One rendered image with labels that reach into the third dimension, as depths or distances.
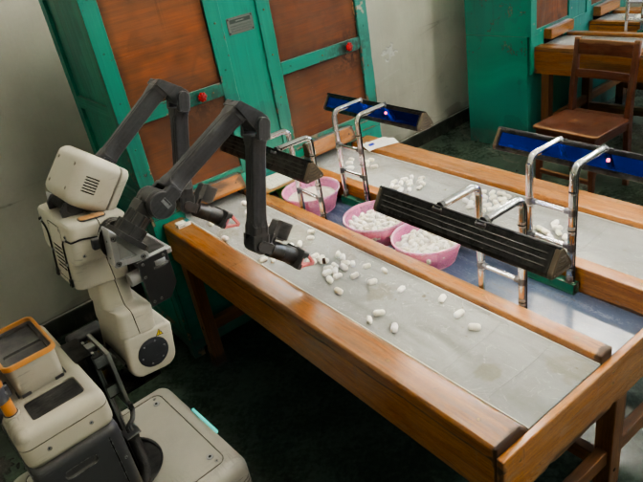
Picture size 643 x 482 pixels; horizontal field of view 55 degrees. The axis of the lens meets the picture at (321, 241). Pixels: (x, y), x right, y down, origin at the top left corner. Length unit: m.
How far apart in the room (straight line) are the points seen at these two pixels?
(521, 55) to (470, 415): 3.51
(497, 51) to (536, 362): 3.39
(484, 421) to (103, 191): 1.18
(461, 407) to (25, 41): 2.66
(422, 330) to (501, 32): 3.25
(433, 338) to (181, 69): 1.56
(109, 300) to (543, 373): 1.26
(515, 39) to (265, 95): 2.31
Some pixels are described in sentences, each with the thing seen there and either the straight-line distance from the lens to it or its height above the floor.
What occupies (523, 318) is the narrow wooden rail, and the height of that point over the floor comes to 0.76.
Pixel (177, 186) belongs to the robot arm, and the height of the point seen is 1.27.
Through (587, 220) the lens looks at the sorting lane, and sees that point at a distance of 2.41.
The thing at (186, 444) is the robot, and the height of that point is 0.28.
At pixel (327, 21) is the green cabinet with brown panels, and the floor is 1.38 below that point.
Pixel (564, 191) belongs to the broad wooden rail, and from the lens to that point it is 2.56.
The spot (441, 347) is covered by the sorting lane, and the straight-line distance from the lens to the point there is 1.80.
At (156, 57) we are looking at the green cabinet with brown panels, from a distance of 2.68.
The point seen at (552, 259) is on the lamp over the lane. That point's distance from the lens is 1.51.
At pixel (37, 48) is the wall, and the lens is 3.42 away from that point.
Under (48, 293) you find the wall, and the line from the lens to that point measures 3.68.
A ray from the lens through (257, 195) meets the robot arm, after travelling 1.90.
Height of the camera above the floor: 1.89
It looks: 29 degrees down
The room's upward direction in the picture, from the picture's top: 11 degrees counter-clockwise
